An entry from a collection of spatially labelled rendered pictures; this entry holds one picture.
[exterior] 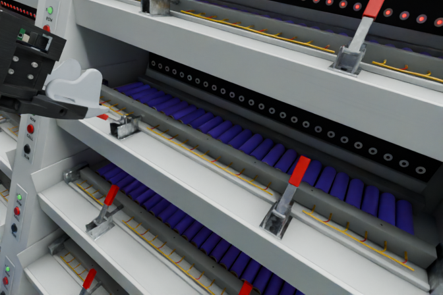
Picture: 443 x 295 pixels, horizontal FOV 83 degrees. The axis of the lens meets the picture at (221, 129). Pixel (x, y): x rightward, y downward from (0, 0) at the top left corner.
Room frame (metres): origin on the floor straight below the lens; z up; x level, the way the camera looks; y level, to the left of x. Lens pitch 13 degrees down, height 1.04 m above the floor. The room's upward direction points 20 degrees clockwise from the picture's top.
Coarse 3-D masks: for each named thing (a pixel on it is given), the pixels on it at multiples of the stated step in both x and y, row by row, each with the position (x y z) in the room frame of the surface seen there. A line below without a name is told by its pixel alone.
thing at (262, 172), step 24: (120, 96) 0.44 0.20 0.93; (144, 120) 0.42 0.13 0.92; (168, 120) 0.40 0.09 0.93; (192, 144) 0.37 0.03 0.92; (216, 144) 0.36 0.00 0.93; (240, 168) 0.34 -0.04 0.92; (264, 168) 0.33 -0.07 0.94; (312, 192) 0.30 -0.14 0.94; (312, 216) 0.28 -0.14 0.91; (336, 216) 0.29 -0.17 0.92; (360, 216) 0.28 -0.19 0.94; (360, 240) 0.26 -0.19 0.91; (384, 240) 0.26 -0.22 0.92; (408, 240) 0.26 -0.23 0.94
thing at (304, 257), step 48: (96, 144) 0.38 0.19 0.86; (144, 144) 0.36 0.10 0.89; (192, 192) 0.29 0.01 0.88; (240, 192) 0.31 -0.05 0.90; (240, 240) 0.27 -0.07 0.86; (288, 240) 0.25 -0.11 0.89; (432, 240) 0.29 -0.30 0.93; (336, 288) 0.22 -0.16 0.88; (384, 288) 0.22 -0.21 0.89; (432, 288) 0.22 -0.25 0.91
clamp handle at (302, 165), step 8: (304, 160) 0.27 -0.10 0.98; (296, 168) 0.27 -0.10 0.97; (304, 168) 0.27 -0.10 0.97; (296, 176) 0.27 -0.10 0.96; (288, 184) 0.27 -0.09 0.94; (296, 184) 0.27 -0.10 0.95; (288, 192) 0.27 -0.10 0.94; (280, 200) 0.27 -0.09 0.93; (288, 200) 0.26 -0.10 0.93; (280, 208) 0.26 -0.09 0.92
